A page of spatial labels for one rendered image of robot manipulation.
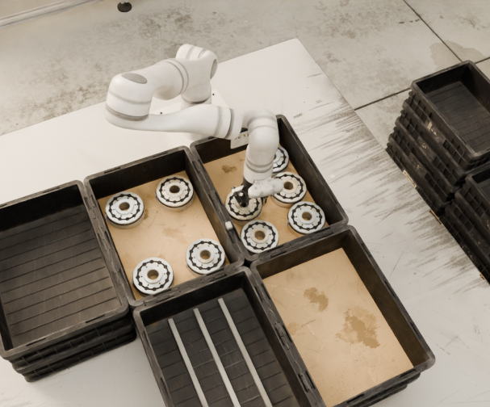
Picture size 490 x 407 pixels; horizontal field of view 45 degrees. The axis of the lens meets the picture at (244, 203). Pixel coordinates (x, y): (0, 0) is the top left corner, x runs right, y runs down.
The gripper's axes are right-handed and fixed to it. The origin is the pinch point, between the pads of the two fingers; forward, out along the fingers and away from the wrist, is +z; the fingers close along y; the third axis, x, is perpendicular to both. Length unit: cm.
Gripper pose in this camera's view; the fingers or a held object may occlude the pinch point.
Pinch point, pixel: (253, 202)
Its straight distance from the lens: 162.3
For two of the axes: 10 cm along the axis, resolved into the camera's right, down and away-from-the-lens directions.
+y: -9.5, 2.3, -2.0
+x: 3.0, 8.2, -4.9
